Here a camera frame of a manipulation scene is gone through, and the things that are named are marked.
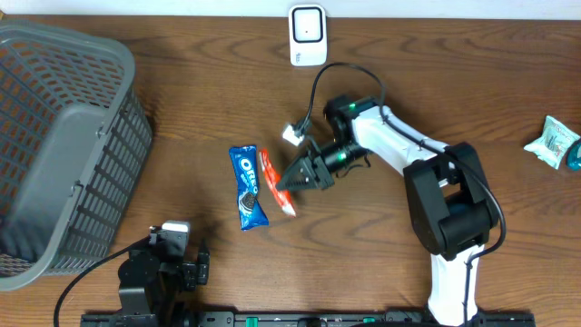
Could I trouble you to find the blue mouthwash bottle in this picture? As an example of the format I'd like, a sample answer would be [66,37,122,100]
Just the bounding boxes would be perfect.
[566,140,581,172]

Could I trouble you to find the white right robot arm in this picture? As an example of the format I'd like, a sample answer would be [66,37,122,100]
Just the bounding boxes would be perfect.
[276,96,506,326]

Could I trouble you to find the green wet wipes pack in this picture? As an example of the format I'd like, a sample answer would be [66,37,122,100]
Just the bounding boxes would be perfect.
[524,115,580,170]

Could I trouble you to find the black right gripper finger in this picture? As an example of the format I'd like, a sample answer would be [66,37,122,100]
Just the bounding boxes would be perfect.
[281,153,315,182]
[276,174,320,192]

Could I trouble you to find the blue Oreo cookie pack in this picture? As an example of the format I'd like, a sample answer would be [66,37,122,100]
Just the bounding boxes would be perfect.
[229,145,269,231]

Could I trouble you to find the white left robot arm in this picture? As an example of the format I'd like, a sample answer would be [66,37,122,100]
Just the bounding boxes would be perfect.
[112,231,211,327]

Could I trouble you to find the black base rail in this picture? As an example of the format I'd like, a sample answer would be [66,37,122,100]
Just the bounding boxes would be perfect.
[80,310,537,327]

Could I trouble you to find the red Nescafe coffee stick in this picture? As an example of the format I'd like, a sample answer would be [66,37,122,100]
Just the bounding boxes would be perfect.
[259,148,296,217]

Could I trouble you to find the grey plastic basket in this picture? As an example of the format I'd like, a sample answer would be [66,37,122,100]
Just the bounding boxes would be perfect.
[1,21,153,292]

